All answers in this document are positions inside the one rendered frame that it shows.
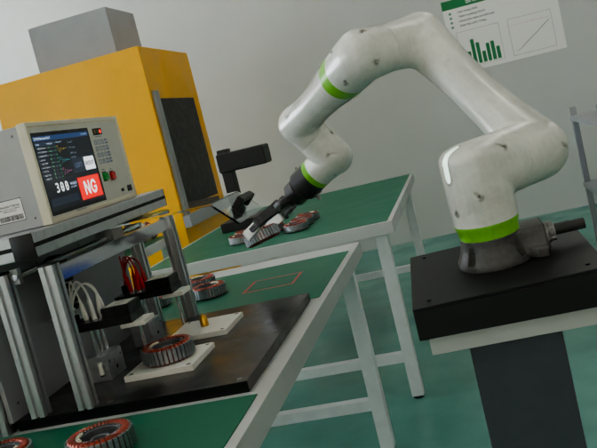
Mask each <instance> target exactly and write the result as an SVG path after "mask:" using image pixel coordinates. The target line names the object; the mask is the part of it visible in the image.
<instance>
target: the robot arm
mask: <svg viewBox="0 0 597 448"><path fill-rule="evenodd" d="M405 68H413V69H415V70H417V72H419V73H420V74H421V75H423V76H424V77H425V78H427V79H428V80H429V81H430V82H431V83H433V84H434V85H435V86H436V87H437V88H439V89H440V90H441V91H442V92H443V93H444V94H445V95H447V96H448V97H449V98H450V99H451V100H452V101H453V102H454V103H455V104H456V105H457V106H458V107H459V108H460V109H461V110H462V111H463V112H464V113H465V114H466V115H467V116H468V117H469V118H470V119H471V121H472V122H473V123H474V124H475V125H476V126H477V127H478V129H479V130H480V131H481V132H482V133H483V135H482V136H479V137H477V138H474V139H471V140H467V141H464V142H462V143H459V144H457V145H455V146H453V147H451V148H448V149H447V150H445V151H444V152H443V153H442V154H441V155H440V157H439V161H438V165H439V169H440V173H441V176H442V184H443V187H444V191H445V195H446V198H447V202H448V206H449V209H450V215H451V218H452V222H453V226H454V229H455V230H456V231H457V233H458V237H459V241H460V256H459V260H458V265H459V269H460V270H461V271H462V272H464V273H467V274H486V273H492V272H498V271H501V270H505V269H509V268H513V267H516V266H518V265H520V264H522V263H523V262H525V261H527V260H529V259H530V258H531V257H545V256H548V255H550V251H551V247H552V246H551V244H550V243H551V242H552V241H554V240H557V236H556V235H559V234H563V233H567V232H570V231H574V230H578V229H582V228H586V224H585V220H584V218H579V219H574V220H568V221H564V222H561V223H557V224H553V223H552V222H551V221H550V220H549V221H548V220H546V221H545V222H543V221H542V220H541V219H540V218H539V217H536V218H532V219H528V220H522V221H519V212H518V208H517V203H516V200H515V196H514V194H515V192H516V191H518V190H521V189H523V188H526V187H528V186H531V185H533V184H536V183H538V182H540V181H542V180H545V179H548V178H550V177H552V176H554V175H555V174H556V173H557V172H558V171H559V170H560V169H561V168H562V167H563V165H565V163H566V161H567V158H568V155H569V141H568V138H567V136H566V134H565V132H564V131H563V130H562V128H561V127H560V126H559V125H558V124H556V123H555V122H553V121H552V120H550V119H549V118H547V117H545V116H543V115H542V114H540V113H539V112H537V111H536V110H535V109H534V108H532V107H531V106H529V105H528V104H527V103H525V102H524V101H522V100H521V99H519V98H518V97H517V96H516V95H514V94H513V93H512V92H510V91H509V90H508V89H506V88H505V87H504V86H503V85H502V84H501V83H500V82H499V81H498V80H497V79H495V78H494V77H493V76H492V75H491V74H490V73H489V72H487V71H486V70H485V69H484V68H483V67H482V66H481V65H480V64H479V63H478V62H477V61H476V60H475V59H474V58H473V57H472V56H471V55H470V54H469V53H468V52H467V51H466V50H465V49H464V48H463V46H462V45H461V44H460V43H459V42H458V41H457V40H456V38H455V37H454V36H453V35H452V34H451V33H450V32H449V30H448V29H447V28H446V27H445V25H444V24H443V23H442V21H441V20H440V19H439V18H438V17H436V16H435V15H433V14H432V13H429V12H414V13H411V14H409V15H406V16H404V17H401V18H400V19H397V20H392V21H389V22H387V23H383V24H380V25H376V26H369V27H364V28H355V29H352V30H350V31H348V32H346V33H345V34H344V35H343V36H342V37H341V38H340V39H339V40H338V42H337V43H336V44H335V46H334V47H333V48H332V50H331V51H330V53H329V54H328V56H327V57H326V59H324V60H323V61H322V62H321V64H320V66H319V68H318V70H317V72H316V74H315V75H314V78H313V80H312V81H311V83H310V84H309V86H308V87H307V88H306V89H305V91H304V92H303V93H302V94H301V95H300V96H299V97H298V99H296V101H294V102H293V103H292V104H291V105H289V106H288V107H287V108H286V109H285V110H284V111H283V112H282V113H281V115H280V117H279V122H278V126H279V130H280V133H281V135H282V136H283V137H284V138H285V139H286V140H287V141H288V142H289V143H291V144H292V145H293V146H295V147H296V148H297V149H298V150H299V151H301V152H302V153H303V154H304V155H305V156H306V157H307V160H306V161H305V162H304V163H303V164H302V165H301V166H300V167H299V168H298V167H295V172H294V173H293V174H292V175H291V177H290V181H289V182H288V183H287V184H286V185H285V187H284V196H281V197H280V198H279V200H277V199H276V200H274V201H273V202H272V203H271V204H270V205H269V206H268V207H267V208H266V209H265V210H264V211H263V212H262V213H261V214H260V215H258V216H257V217H256V218H253V220H252V221H253V222H252V223H251V224H250V225H249V226H248V227H247V228H246V229H245V230H244V231H243V235H244V236H245V238H246V239H247V240H248V241H250V240H251V239H252V238H253V237H254V236H255V235H256V234H257V233H258V232H259V231H260V230H261V229H262V228H263V227H262V226H263V225H264V224H265V223H266V226H267V225H269V224H271V223H277V225H279V224H280V223H281V222H282V221H283V220H284V218H285V219H288V218H289V216H288V214H289V215H290V214H292V213H293V211H294V210H295V209H296V208H297V206H298V205H302V204H304V203H305V202H306V201H307V200H308V199H313V198H314V197H316V198H317V199H318V200H320V199H321V198H320V196H319V194H320V193H322V190H323V189H324V188H325V187H326V186H327V185H328V184H329V183H330V182H331V181H332V180H333V179H335V178H336V177H338V176H339V175H340V174H342V173H344V172H345V171H346V170H347V169H348V168H349V166H350V165H351V163H352V160H353V153H352V149H351V148H350V146H349V144H348V143H347V142H346V141H345V140H343V139H342V138H341V137H339V136H338V135H337V134H336V133H335V132H334V131H333V130H332V129H330V128H329V127H328V126H327V125H326V124H325V123H324V122H325V121H326V120H327V118H328V117H329V116H330V115H332V114H333V113H334V112H335V111H336V110H337V109H339V108H340V107H342V106H343V105H345V104H346V103H348V102H349V101H350V100H352V99H354V98H356V97H357V96H358V95H359V94H360V93H361V91H362V90H364V89H365V88H366V87H367V86H369V85H370V84H371V83H372V82H373V81H374V80H375V79H377V78H379V77H381V76H384V75H386V74H389V73H391V72H393V71H396V70H400V69H405ZM279 209H281V210H280V211H279Z"/></svg>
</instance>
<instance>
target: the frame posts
mask: <svg viewBox="0 0 597 448"><path fill-rule="evenodd" d="M162 218H166V219H167V222H168V226H169V229H167V230H165V231H164V232H163V237H164V241H165V244H166V248H167V251H168V254H169V258H170V261H171V267H172V271H173V272H174V271H177V272H178V276H179V280H180V281H181V284H182V286H187V285H190V288H191V289H190V290H189V291H188V292H186V293H185V294H183V295H182V296H181V295H180V296H179V297H180V300H181V304H182V307H183V311H184V314H185V318H186V319H188V318H190V317H196V316H197V315H199V311H198V307H197V304H196V301H195V295H194V291H193V287H192V285H191V281H190V277H189V274H188V271H187V264H186V261H185V258H184V254H183V251H182V247H181V243H180V240H179V234H178V230H177V228H176V224H175V220H174V217H173V214H172V215H169V216H165V217H161V218H159V220H160V219H162ZM130 250H131V256H132V257H133V258H134V259H136V260H137V261H138V262H139V264H140V265H141V266H142V269H143V271H144V272H145V275H146V278H147V280H148V279H149V278H151V277H153V275H152V271H151V268H150V265H149V261H148V258H147V252H146V249H145V245H144V242H141V243H139V244H136V245H134V246H133V247H131V248H130ZM37 269H38V272H39V276H40V278H41V282H42V285H43V288H44V294H45V297H46V299H47V303H48V306H49V310H50V312H51V316H52V321H53V324H54V328H55V331H56V334H57V337H58V341H59V344H60V349H61V352H62V355H63V358H64V362H65V365H66V368H67V371H68V377H69V380H70V383H71V387H72V389H73V393H74V396H75V400H76V404H77V408H78V411H83V410H84V409H87V410H90V409H93V408H94V407H95V405H97V404H98V403H99V399H98V397H97V393H96V390H95V387H94V384H93V380H92V375H91V372H90V368H89V365H88V362H87V359H86V355H85V353H84V347H83V343H82V341H81V337H80V333H79V331H78V327H77V324H76V319H75V315H74V312H73V309H72V306H71V302H70V299H69V296H68V290H67V287H66V284H65V281H64V277H63V275H62V271H61V268H60V261H59V260H55V261H50V262H46V263H44V264H41V265H39V266H37ZM182 286H181V287H182ZM146 302H147V307H148V311H149V313H152V312H154V315H160V317H161V319H162V322H164V317H163V311H162V308H161V304H160V301H159V298H158V296H157V297H153V298H148V299H146ZM0 314H1V317H2V320H3V323H4V328H5V331H6V335H7V338H8V341H9V344H10V347H11V351H12V355H13V359H14V362H15V364H16V368H17V371H18V374H19V377H20V383H21V386H22V388H23V392H24V395H25V398H26V401H27V404H28V409H29V413H30V416H31V419H32V420H33V419H37V418H38V417H40V418H44V417H46V416H47V415H48V413H51V412H52V407H51V404H50V400H49V397H48V394H47V391H46V388H45V385H44V379H43V376H42V373H41V370H40V367H39V363H38V361H37V357H36V352H35V349H34V346H33V342H32V340H31V336H30V333H29V330H28V325H27V321H26V318H25V315H24V312H23V309H22V306H21V303H20V297H19V294H18V291H17V288H16V285H13V283H12V279H11V275H10V272H9V271H6V272H3V273H0Z"/></svg>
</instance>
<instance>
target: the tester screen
mask: <svg viewBox="0 0 597 448"><path fill-rule="evenodd" d="M32 141H33V143H34V147H35V150H36V155H37V159H38V162H39V165H40V168H41V172H42V175H43V178H44V184H45V187H46V190H47V194H48V197H49V200H50V203H51V207H52V201H51V200H52V199H54V198H58V197H62V196H67V195H71V194H74V193H77V192H78V194H79V196H80V200H77V201H74V202H71V203H67V204H62V205H59V206H56V207H52V212H57V211H60V210H63V209H66V208H69V207H72V206H75V205H78V204H83V203H86V202H90V201H92V200H95V199H98V198H102V197H104V195H101V196H95V197H93V198H90V199H86V200H83V198H82V195H81V191H80V188H79V185H78V181H77V178H80V177H83V176H87V175H92V174H95V173H98V170H97V167H96V168H94V169H90V170H86V171H81V172H75V168H74V165H73V162H72V159H73V158H78V157H83V156H93V153H92V148H91V144H90V141H89V138H88V134H87V132H71V133H62V134H54V135H46V136H38V137H32ZM63 180H68V183H69V186H70V190H71V191H68V192H64V193H61V194H57V192H56V188H55V186H54V182H59V181H63Z"/></svg>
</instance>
